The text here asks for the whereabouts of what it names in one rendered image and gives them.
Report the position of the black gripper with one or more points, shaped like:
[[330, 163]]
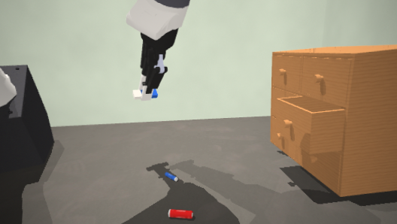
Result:
[[153, 73]]

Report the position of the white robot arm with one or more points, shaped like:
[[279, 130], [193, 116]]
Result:
[[153, 18]]

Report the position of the wooden chest of drawers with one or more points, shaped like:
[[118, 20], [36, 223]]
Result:
[[369, 147]]

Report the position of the blue battery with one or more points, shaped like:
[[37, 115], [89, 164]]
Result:
[[171, 176]]

